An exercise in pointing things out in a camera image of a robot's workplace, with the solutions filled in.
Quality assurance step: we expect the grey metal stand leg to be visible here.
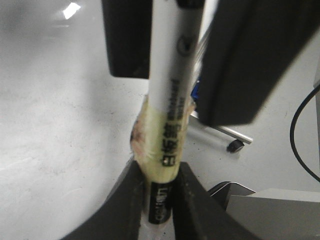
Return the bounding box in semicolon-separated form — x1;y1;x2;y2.
190;110;253;145

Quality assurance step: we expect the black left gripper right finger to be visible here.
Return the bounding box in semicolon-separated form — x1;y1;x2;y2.
172;162;259;240

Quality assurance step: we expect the black cable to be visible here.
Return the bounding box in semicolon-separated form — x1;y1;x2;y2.
289;86;320;182

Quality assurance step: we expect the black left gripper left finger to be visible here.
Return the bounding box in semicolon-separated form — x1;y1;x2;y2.
63;159;144;240

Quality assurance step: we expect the black caster wheel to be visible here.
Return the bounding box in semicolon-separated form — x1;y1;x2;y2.
226;139;245;153

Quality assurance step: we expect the red magnet taped to marker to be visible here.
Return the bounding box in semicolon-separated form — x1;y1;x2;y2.
128;96;151;163

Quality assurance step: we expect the white black whiteboard marker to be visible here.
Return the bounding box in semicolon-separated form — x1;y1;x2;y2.
139;0;204;225

